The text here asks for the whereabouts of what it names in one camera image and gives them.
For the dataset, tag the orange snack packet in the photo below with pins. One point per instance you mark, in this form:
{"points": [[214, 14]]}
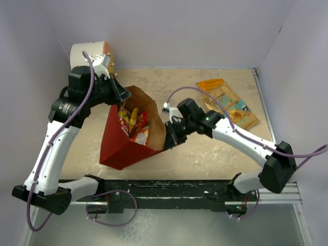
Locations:
{"points": [[141, 136]]}

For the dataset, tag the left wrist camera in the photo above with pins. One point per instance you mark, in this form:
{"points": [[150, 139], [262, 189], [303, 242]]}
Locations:
{"points": [[101, 64]]}

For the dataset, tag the red snack packet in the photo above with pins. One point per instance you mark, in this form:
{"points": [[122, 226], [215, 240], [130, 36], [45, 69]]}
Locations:
{"points": [[141, 121]]}

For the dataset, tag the white cylinder device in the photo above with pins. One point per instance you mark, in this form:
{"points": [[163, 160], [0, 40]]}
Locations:
{"points": [[82, 52]]}

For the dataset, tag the yellow snack packet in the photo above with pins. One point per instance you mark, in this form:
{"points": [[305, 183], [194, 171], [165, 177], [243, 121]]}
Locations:
{"points": [[132, 120]]}

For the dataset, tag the red paper bag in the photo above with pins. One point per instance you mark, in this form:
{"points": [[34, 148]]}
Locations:
{"points": [[117, 150]]}

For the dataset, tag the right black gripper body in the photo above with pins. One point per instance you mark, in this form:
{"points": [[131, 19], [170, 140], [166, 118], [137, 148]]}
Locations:
{"points": [[182, 130]]}

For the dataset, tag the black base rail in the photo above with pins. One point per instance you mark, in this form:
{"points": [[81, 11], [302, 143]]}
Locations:
{"points": [[213, 195]]}

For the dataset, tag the Fox's candy packet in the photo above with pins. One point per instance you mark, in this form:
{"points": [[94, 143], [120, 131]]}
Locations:
{"points": [[124, 117]]}

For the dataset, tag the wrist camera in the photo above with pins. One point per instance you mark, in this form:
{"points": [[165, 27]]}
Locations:
{"points": [[173, 112], [101, 64]]}

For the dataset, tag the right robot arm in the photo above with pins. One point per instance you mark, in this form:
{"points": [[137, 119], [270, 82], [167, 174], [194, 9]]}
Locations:
{"points": [[275, 160]]}

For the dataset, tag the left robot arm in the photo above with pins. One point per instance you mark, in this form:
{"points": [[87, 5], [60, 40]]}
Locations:
{"points": [[85, 90]]}

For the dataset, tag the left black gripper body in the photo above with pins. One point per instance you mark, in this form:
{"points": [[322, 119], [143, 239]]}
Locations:
{"points": [[104, 92]]}

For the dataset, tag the orange chips bag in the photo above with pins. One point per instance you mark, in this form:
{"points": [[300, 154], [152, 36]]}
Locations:
{"points": [[208, 85]]}

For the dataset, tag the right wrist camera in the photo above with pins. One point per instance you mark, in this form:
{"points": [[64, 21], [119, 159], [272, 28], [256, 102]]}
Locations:
{"points": [[173, 112]]}

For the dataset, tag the brown chips bag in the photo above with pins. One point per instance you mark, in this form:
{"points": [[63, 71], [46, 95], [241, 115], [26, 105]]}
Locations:
{"points": [[239, 112]]}

